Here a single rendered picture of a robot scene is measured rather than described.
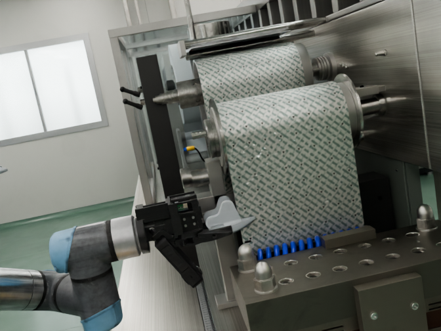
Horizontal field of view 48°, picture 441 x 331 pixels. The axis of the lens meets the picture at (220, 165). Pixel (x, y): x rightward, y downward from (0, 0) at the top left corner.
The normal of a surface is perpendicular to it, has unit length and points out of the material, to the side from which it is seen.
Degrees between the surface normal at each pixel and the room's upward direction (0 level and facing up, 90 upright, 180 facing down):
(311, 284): 0
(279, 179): 90
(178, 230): 90
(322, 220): 90
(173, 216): 90
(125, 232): 61
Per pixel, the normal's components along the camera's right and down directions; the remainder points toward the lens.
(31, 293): 0.80, 0.03
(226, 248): 0.13, 0.15
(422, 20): -0.97, 0.20
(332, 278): -0.18, -0.97
